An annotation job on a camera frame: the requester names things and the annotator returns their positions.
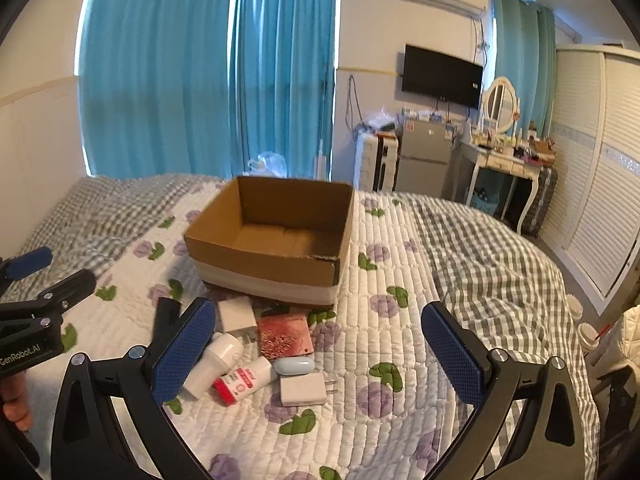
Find black cylindrical bottle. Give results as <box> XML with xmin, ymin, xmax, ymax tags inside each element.
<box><xmin>152</xmin><ymin>297</ymin><xmax>181</xmax><ymax>348</ymax></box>

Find white red-capped tube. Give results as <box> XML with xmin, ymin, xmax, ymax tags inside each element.
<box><xmin>213</xmin><ymin>356</ymin><xmax>278</xmax><ymax>405</ymax></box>

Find blue window curtain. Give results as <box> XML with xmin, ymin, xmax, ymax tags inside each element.
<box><xmin>76</xmin><ymin>0</ymin><xmax>337</xmax><ymax>180</ymax></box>

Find white louvered wardrobe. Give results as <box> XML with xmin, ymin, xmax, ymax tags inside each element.
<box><xmin>540</xmin><ymin>44</ymin><xmax>639</xmax><ymax>314</ymax></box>

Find black wall television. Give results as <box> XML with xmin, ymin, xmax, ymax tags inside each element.
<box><xmin>401</xmin><ymin>44</ymin><xmax>484</xmax><ymax>110</ymax></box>

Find white dressing table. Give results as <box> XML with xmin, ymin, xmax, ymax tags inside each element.
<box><xmin>444</xmin><ymin>141</ymin><xmax>558</xmax><ymax>237</ymax></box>

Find open cardboard box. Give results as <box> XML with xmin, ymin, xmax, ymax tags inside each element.
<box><xmin>184</xmin><ymin>176</ymin><xmax>355</xmax><ymax>307</ymax></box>

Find silver mini fridge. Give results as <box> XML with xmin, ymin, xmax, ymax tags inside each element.
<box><xmin>395</xmin><ymin>119</ymin><xmax>452</xmax><ymax>197</ymax></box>

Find light blue earbud case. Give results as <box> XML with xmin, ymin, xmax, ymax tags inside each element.
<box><xmin>272</xmin><ymin>354</ymin><xmax>314</xmax><ymax>376</ymax></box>

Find white suitcase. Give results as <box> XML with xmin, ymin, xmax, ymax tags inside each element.
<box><xmin>354</xmin><ymin>132</ymin><xmax>399</xmax><ymax>193</ymax></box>

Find grey checkered bed sheet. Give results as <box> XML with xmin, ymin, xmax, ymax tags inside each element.
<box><xmin>0</xmin><ymin>173</ymin><xmax>597</xmax><ymax>411</ymax></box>

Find white plug charger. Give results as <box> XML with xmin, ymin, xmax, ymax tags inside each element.
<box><xmin>280</xmin><ymin>372</ymin><xmax>335</xmax><ymax>408</ymax></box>

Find clear plastic bag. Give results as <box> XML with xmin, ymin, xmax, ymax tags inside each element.
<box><xmin>247</xmin><ymin>152</ymin><xmax>288</xmax><ymax>178</ymax></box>

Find oval vanity mirror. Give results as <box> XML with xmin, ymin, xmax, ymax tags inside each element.
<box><xmin>480</xmin><ymin>76</ymin><xmax>520</xmax><ymax>133</ymax></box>

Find red rose-pattern card case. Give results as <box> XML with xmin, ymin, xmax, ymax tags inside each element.
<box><xmin>257</xmin><ymin>313</ymin><xmax>314</xmax><ymax>361</ymax></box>

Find white cylindrical bottle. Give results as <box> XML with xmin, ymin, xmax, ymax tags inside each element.
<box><xmin>183</xmin><ymin>333</ymin><xmax>244</xmax><ymax>399</ymax></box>

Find person's left hand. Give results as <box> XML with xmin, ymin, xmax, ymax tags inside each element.
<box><xmin>0</xmin><ymin>372</ymin><xmax>34</xmax><ymax>432</ymax></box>

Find teal side curtain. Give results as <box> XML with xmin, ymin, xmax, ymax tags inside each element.
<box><xmin>491</xmin><ymin>0</ymin><xmax>556</xmax><ymax>136</ymax></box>

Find teal laundry basket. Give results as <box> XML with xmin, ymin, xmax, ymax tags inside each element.
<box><xmin>470</xmin><ymin>188</ymin><xmax>499</xmax><ymax>217</ymax></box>

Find white square adapter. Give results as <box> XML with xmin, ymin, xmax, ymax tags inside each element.
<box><xmin>218</xmin><ymin>296</ymin><xmax>257</xmax><ymax>337</ymax></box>

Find floral quilted bedspread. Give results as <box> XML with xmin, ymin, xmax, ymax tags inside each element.
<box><xmin>29</xmin><ymin>173</ymin><xmax>600</xmax><ymax>480</ymax></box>

